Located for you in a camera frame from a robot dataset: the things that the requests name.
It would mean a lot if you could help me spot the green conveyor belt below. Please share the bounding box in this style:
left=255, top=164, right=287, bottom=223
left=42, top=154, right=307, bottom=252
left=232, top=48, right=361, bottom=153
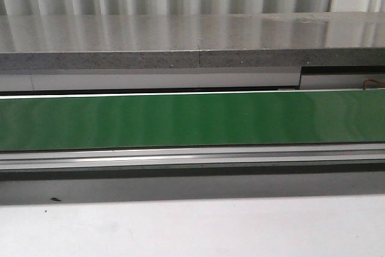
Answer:
left=1, top=90, right=384, bottom=152

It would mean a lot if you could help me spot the red wire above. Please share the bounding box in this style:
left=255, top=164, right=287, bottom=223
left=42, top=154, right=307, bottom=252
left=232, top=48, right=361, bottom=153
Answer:
left=362, top=79, right=385, bottom=91

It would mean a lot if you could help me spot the grey stone countertop ledge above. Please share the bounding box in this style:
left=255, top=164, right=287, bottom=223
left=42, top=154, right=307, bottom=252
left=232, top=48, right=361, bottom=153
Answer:
left=1, top=12, right=384, bottom=72

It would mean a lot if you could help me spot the aluminium conveyor frame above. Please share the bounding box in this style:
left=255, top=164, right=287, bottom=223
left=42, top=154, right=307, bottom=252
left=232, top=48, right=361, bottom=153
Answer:
left=1, top=143, right=384, bottom=172

